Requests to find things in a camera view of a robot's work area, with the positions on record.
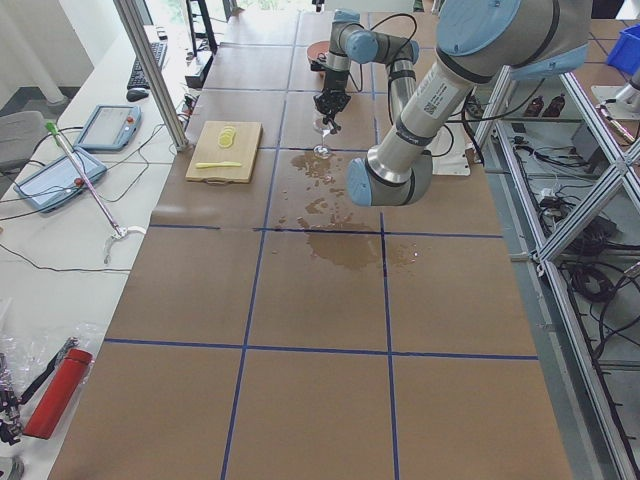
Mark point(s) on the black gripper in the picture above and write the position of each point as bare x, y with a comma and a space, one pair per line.
333, 82

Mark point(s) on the blue teach pendant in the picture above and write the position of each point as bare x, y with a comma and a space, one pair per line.
109, 128
58, 182

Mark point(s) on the yellow plastic knife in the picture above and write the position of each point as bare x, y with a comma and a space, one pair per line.
223, 164

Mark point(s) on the reacher grabber stick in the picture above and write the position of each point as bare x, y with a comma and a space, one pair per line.
120, 232

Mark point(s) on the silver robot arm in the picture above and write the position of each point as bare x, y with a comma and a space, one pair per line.
474, 41

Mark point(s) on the brown paper table cover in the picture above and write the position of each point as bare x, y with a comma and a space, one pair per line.
274, 330

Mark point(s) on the aluminium frame post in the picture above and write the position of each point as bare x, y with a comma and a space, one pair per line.
132, 22

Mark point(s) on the white pedestal column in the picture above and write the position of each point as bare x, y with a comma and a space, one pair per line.
448, 150

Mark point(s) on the clear wine glass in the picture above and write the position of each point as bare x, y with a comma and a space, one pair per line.
323, 128

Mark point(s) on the pink bowl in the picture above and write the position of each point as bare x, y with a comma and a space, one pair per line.
317, 53

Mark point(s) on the black computer mouse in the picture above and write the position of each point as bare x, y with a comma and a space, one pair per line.
136, 94

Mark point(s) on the aluminium frame rack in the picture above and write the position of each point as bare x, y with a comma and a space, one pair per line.
565, 151

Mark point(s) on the bamboo cutting board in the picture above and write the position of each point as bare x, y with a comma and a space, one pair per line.
244, 150

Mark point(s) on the red thermos bottle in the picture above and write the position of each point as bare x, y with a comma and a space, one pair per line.
58, 394

